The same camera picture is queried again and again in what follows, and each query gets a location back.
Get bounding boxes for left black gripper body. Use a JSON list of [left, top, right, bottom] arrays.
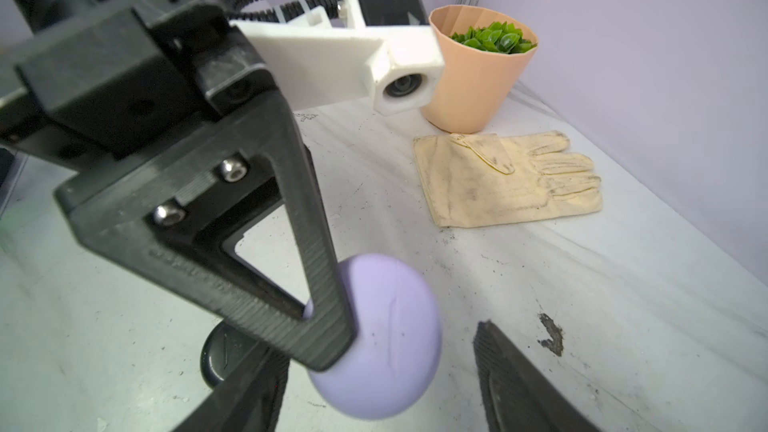
[[1, 0, 270, 162]]

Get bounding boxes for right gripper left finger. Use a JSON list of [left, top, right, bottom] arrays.
[[176, 345, 290, 431]]

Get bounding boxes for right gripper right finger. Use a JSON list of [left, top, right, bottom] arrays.
[[473, 321, 597, 432]]

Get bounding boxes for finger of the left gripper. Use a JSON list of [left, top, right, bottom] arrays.
[[55, 92, 356, 371]]

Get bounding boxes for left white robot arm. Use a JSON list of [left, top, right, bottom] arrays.
[[1, 0, 356, 371]]

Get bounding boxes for beige work glove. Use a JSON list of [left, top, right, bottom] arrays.
[[413, 131, 603, 228]]

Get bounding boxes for peach pot with succulent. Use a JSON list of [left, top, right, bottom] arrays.
[[421, 5, 539, 134]]

